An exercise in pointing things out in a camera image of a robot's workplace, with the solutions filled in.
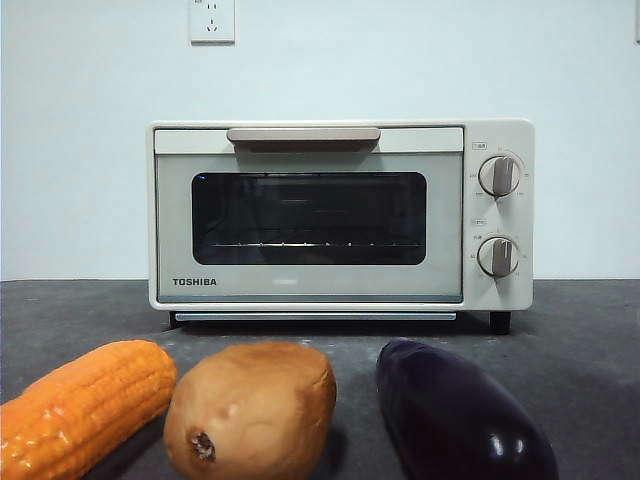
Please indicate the cream Toshiba toaster oven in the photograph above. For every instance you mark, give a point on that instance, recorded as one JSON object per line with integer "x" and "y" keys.
{"x": 522, "y": 135}

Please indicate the oven door with glass window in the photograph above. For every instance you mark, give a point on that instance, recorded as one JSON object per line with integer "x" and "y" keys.
{"x": 175, "y": 225}

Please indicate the brown potato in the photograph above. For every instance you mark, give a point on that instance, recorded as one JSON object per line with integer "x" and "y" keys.
{"x": 250, "y": 400}

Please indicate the dark purple eggplant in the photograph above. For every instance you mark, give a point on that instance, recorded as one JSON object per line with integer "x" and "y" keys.
{"x": 450, "y": 410}

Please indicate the white wall socket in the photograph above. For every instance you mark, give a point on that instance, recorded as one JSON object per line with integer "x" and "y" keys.
{"x": 212, "y": 22}

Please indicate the cream oven knob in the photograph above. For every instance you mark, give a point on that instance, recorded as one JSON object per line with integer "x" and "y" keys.
{"x": 498, "y": 257}
{"x": 499, "y": 175}

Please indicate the orange corn cob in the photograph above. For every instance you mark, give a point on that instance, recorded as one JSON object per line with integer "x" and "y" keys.
{"x": 90, "y": 400}

